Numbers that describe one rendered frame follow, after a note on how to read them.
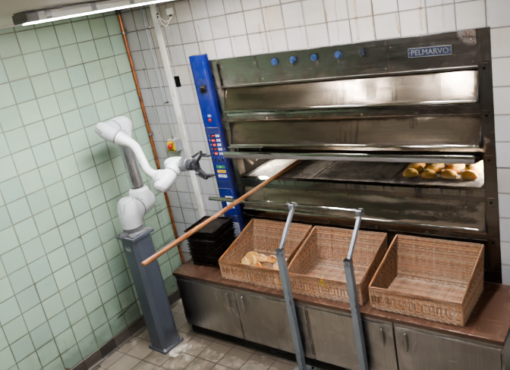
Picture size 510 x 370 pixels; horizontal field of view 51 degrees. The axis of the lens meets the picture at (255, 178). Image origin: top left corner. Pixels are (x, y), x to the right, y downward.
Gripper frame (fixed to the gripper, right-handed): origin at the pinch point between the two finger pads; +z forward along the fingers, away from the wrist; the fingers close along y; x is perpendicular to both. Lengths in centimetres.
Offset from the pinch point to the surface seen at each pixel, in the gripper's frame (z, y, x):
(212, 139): -42, -1, -51
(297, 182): 27, 32, -55
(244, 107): -6, -25, -53
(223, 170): -38, 24, -51
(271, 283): 26, 87, -5
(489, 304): 160, 91, -32
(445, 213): 131, 48, -56
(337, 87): 69, -34, -57
